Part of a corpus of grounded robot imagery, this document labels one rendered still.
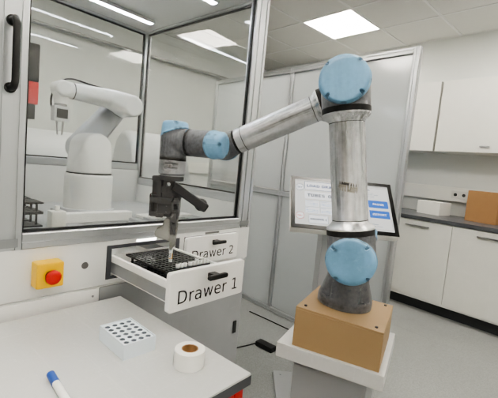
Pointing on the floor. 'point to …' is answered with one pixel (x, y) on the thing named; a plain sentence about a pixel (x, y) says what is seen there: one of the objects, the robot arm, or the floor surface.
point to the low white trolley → (96, 358)
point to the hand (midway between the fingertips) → (173, 245)
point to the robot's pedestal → (330, 373)
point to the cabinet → (229, 310)
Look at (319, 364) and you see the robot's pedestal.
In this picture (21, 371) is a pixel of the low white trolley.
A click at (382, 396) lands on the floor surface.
